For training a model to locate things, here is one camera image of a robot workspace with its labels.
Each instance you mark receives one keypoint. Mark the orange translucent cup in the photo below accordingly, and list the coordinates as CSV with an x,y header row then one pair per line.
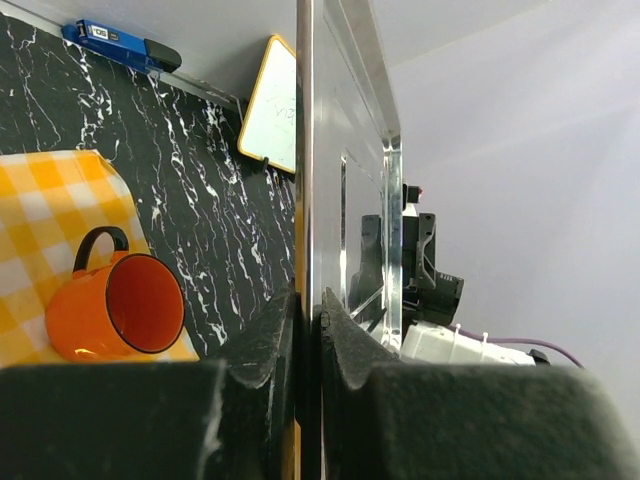
x,y
117,304

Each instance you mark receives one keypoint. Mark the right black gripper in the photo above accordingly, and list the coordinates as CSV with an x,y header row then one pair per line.
x,y
428,295

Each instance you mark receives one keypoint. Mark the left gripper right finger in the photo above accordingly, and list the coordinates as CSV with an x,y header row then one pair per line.
x,y
388,419

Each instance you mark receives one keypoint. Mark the blue marker pen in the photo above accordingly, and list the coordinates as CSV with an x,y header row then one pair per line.
x,y
140,54

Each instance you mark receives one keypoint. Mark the yellow checkered tablecloth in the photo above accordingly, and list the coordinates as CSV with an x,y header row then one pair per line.
x,y
49,202

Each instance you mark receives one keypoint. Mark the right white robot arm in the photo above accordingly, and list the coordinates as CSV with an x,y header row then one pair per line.
x,y
445,343

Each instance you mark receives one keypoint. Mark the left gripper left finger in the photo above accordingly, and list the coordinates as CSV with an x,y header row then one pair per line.
x,y
227,416

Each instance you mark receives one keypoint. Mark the small whiteboard yellow frame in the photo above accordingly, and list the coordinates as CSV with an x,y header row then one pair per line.
x,y
268,132

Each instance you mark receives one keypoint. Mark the silver metal tray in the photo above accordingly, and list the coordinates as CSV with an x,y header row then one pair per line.
x,y
348,209

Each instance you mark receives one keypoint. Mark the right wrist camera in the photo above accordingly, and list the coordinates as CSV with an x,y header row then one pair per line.
x,y
411,194

